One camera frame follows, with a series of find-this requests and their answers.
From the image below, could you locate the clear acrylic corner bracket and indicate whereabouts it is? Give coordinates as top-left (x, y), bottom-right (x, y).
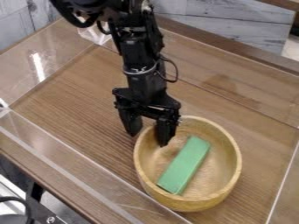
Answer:
top-left (77, 19), bottom-right (111, 46)

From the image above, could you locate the green rectangular block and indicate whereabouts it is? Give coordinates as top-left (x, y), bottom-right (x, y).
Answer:
top-left (156, 136), bottom-right (211, 194)

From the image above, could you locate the black metal table bracket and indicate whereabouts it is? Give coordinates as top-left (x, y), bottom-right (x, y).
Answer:
top-left (25, 182), bottom-right (68, 224)

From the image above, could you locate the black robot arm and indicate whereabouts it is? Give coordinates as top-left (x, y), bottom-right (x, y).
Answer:
top-left (51, 0), bottom-right (181, 146)

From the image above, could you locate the clear acrylic tray wall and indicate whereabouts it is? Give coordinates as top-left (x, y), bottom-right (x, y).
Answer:
top-left (0, 108), bottom-right (191, 224)

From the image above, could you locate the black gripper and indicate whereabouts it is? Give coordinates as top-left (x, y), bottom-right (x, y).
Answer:
top-left (112, 64), bottom-right (181, 147)

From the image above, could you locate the black cable bottom left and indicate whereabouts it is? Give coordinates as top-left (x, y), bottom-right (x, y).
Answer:
top-left (0, 196), bottom-right (33, 224)

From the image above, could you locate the brown wooden bowl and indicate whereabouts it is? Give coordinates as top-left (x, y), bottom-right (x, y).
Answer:
top-left (133, 115), bottom-right (241, 213)

